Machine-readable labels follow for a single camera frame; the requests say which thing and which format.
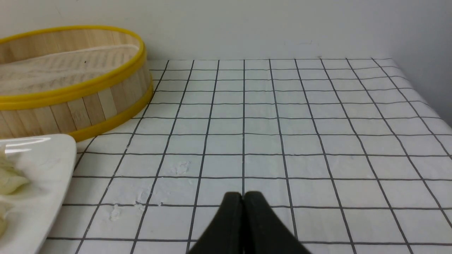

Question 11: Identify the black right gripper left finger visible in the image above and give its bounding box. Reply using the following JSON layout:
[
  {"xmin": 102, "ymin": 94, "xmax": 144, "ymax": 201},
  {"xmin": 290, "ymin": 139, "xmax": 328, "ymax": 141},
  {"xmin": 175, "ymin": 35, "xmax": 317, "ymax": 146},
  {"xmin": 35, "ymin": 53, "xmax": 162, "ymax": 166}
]
[{"xmin": 189, "ymin": 192, "xmax": 244, "ymax": 254}]

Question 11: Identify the green dumpling top right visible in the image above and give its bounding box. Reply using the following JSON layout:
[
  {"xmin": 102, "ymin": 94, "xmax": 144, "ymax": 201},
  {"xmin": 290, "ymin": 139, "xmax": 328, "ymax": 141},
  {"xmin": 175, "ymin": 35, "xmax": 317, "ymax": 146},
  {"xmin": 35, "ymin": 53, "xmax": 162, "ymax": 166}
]
[{"xmin": 0, "ymin": 167, "xmax": 30, "ymax": 195}]

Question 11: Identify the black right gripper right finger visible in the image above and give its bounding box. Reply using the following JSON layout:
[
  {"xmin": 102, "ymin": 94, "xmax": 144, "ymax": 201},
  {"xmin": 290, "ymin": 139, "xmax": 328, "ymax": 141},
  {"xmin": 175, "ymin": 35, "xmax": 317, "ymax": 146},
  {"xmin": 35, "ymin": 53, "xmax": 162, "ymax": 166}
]
[{"xmin": 244, "ymin": 192, "xmax": 310, "ymax": 254}]

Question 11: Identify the white mesh steamer liner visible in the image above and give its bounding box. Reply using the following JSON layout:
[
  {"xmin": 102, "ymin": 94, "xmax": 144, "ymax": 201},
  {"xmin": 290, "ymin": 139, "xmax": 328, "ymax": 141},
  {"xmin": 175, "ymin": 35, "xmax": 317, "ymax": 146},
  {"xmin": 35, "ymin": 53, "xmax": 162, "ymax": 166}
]
[{"xmin": 0, "ymin": 44, "xmax": 138, "ymax": 96}]

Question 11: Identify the white rectangular plate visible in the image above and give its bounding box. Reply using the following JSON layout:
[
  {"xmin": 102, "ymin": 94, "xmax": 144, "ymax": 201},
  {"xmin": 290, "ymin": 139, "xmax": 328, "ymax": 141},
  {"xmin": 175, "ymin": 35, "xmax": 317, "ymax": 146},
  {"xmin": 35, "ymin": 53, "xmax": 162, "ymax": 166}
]
[{"xmin": 0, "ymin": 134, "xmax": 77, "ymax": 254}]

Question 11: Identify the bamboo steamer basket yellow rim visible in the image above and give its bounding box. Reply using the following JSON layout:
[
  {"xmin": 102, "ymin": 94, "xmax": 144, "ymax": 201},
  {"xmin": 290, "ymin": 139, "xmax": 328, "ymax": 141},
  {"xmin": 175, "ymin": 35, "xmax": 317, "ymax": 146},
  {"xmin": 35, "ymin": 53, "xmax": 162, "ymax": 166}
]
[{"xmin": 0, "ymin": 25, "xmax": 153, "ymax": 141}]

